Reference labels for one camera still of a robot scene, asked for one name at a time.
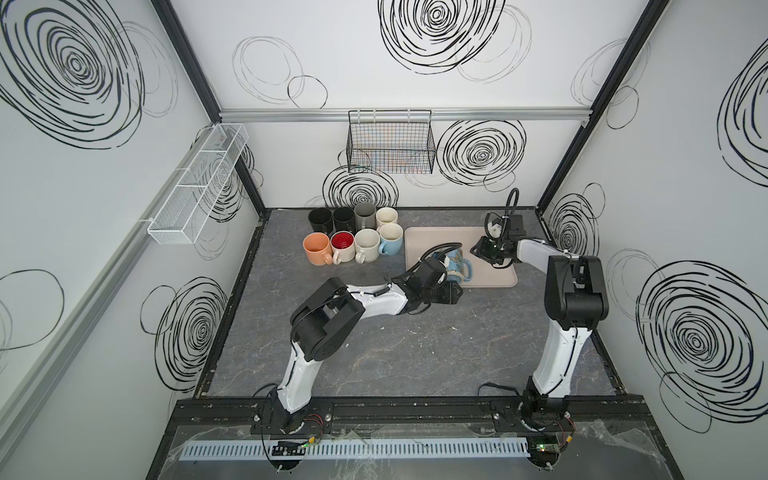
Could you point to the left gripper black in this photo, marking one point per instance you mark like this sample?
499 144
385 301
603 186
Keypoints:
442 279

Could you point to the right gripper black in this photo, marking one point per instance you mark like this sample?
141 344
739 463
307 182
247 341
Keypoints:
486 250

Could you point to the blue butterfly mug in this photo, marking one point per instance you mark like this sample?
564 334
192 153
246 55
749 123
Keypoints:
458 268

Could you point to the light blue mug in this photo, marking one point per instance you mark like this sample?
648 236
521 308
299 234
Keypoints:
391 239

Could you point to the beige tan mug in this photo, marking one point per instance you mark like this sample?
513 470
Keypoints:
367 242

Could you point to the grey mug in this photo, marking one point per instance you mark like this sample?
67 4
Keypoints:
365 216

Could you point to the cream white mug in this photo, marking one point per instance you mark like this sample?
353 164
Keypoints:
343 247

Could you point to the orange cream mug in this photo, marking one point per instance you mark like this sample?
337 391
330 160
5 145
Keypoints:
318 249

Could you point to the white black mug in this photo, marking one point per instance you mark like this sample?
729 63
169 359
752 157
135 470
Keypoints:
321 220

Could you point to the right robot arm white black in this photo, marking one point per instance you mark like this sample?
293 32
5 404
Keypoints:
575 301

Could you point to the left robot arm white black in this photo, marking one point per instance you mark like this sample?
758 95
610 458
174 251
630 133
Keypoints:
324 321

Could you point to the beige plastic tray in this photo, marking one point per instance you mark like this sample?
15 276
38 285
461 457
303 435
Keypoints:
417 240

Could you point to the aluminium wall rail back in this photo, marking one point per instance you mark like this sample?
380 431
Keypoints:
569 113

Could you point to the aluminium wall rail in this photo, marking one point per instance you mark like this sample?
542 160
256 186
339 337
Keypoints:
569 113
66 297

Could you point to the white wire shelf basket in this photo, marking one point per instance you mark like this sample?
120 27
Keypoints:
188 207

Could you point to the white slotted cable duct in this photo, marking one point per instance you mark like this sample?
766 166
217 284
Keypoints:
347 449

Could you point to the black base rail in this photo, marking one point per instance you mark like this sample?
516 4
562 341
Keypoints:
331 414

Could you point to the black corner frame post right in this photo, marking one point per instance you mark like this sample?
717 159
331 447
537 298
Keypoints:
637 39

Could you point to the black corner frame post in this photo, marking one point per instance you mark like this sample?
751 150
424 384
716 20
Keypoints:
637 39
183 48

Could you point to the aluminium wall rail left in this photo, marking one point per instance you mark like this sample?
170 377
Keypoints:
66 297

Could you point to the black corner frame post left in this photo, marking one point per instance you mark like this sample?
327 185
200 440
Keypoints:
183 48

